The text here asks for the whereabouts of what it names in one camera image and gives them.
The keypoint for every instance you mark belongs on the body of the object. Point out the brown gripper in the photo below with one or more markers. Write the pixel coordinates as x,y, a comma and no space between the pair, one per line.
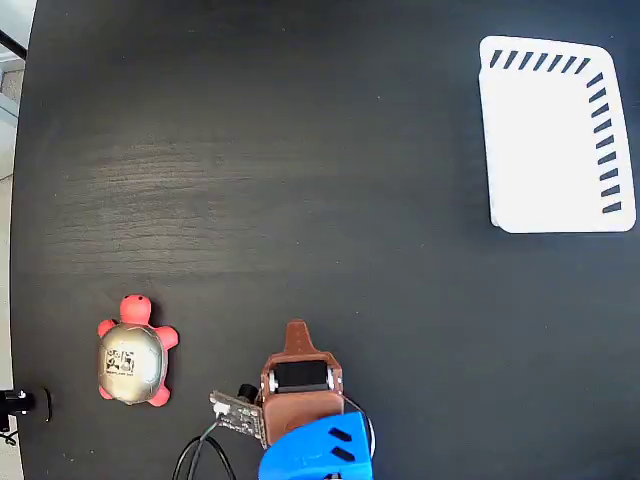
300,412

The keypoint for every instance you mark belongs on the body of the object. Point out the pink turtle toy silver shell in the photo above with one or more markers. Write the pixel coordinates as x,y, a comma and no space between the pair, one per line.
132,365

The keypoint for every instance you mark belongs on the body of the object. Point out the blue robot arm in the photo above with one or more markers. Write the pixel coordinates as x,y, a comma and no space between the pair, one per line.
310,450

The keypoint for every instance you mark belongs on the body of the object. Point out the white plastic tray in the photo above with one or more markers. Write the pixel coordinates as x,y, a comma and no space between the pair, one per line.
540,150

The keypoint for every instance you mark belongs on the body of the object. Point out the black metal bar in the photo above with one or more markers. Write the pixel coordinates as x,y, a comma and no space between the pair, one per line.
12,44

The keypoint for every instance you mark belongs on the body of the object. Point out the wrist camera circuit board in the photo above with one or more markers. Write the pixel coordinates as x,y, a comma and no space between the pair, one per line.
240,415

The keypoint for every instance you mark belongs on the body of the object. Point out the black clamp mount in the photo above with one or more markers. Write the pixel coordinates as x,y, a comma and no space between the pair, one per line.
17,401

